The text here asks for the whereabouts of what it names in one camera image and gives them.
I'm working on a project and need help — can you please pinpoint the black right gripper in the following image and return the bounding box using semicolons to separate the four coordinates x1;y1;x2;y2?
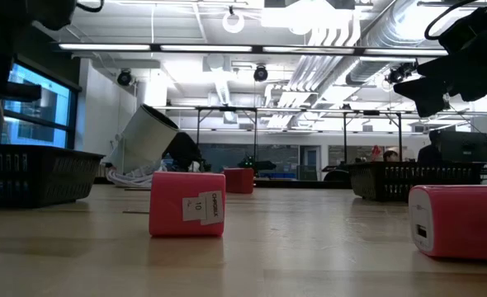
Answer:
393;0;487;119

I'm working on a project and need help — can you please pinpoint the pink charger with white face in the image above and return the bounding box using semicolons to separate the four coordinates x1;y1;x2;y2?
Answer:
407;184;487;264

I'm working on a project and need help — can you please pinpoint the red-pink charger block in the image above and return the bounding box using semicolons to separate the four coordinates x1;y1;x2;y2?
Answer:
224;167;256;195

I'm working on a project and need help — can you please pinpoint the pink charger with paper label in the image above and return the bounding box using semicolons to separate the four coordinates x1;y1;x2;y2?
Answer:
148;171;227;238

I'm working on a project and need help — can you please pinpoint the black ceiling spotlight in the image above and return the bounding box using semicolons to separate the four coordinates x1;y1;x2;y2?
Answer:
116;68;135;87
253;64;269;83
385;61;418;86

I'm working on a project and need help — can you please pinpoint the black computer monitor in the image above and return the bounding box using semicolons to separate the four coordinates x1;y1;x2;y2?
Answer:
439;130;487;164

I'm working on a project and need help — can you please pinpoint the black plastic slotted basket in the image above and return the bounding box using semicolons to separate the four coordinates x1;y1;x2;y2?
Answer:
0;143;105;210
344;160;487;203

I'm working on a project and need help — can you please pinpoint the black overhead light bar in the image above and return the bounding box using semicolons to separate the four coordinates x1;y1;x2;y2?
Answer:
53;41;449;58

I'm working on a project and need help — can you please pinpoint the white cylindrical device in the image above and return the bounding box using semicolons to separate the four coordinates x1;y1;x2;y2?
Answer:
109;103;181;177

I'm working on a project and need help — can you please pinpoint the dark-framed window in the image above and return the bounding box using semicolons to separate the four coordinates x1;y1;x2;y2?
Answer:
0;61;79;150

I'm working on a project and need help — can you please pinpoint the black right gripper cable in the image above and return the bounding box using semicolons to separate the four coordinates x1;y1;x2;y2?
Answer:
423;0;487;41

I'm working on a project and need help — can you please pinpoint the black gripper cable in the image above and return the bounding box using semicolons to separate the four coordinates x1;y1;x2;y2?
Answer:
423;0;487;41
75;0;105;13

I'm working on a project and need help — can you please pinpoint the silver ventilation duct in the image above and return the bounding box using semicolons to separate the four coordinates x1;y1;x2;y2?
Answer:
344;0;447;87

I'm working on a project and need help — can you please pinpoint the black background metal frame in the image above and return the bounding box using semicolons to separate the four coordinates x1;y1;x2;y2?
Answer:
342;110;404;164
195;106;258;166

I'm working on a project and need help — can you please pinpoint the black aluminium table frame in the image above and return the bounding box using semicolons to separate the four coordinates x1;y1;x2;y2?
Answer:
92;176;354;190

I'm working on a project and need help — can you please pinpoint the white ceiling ring lamp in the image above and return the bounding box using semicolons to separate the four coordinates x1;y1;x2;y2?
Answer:
221;10;246;35

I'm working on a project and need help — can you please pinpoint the white coiled cable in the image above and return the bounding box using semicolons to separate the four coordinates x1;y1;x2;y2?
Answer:
106;163;168;190

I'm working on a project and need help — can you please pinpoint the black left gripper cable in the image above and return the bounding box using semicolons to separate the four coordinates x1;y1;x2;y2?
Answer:
75;0;105;13

